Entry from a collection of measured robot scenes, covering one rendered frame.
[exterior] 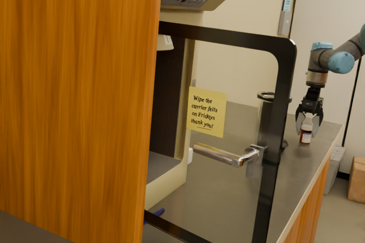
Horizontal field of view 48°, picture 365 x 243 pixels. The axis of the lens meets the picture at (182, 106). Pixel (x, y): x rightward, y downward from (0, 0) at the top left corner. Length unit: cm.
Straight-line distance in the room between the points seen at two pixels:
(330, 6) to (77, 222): 323
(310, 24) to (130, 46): 320
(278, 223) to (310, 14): 295
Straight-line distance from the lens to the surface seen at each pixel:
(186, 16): 97
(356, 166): 362
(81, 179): 82
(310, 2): 383
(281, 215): 108
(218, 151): 64
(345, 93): 382
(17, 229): 95
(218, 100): 68
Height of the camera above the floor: 143
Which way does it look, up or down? 14 degrees down
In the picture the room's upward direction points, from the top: 6 degrees clockwise
